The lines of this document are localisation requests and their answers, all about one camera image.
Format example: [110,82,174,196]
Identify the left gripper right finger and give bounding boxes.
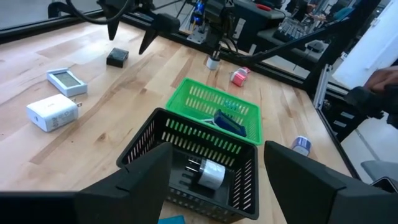
[263,140,398,224]

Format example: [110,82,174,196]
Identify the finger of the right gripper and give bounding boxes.
[138,14,181,55]
[106,18,121,42]

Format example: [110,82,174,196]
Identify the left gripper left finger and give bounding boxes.
[0,142,174,224]

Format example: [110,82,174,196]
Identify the small black box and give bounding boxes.
[106,47,130,68]

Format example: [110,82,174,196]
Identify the purple white wall charger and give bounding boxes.
[291,135,312,157]

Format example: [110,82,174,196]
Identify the purple white block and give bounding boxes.
[45,67,88,98]

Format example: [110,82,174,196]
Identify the large white wall charger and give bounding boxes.
[25,93,83,133]

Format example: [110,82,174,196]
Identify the white cube USB charger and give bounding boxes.
[185,157,227,191]

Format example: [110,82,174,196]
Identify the dark blue white-edged device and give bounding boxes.
[201,108,248,138]

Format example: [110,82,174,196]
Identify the white round black-top adapter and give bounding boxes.
[206,51,221,71]

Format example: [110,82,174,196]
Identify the green plastic basket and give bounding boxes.
[165,77,264,146]

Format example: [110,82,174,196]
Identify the black plastic basket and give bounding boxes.
[116,107,261,223]

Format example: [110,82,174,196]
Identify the black side desk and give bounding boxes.
[233,0,330,68]

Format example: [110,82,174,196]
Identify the silver aluminium extrusion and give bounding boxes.
[313,63,330,110]

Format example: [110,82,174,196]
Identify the black backlit keyboard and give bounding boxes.
[273,17,312,43]

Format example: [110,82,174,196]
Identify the person's hand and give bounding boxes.
[363,65,398,94]

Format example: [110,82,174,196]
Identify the black computer mouse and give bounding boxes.
[307,40,326,53]

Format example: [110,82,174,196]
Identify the black aluminium rig frame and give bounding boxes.
[0,6,382,180]

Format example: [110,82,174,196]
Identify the red handled tool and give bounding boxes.
[254,2,273,12]

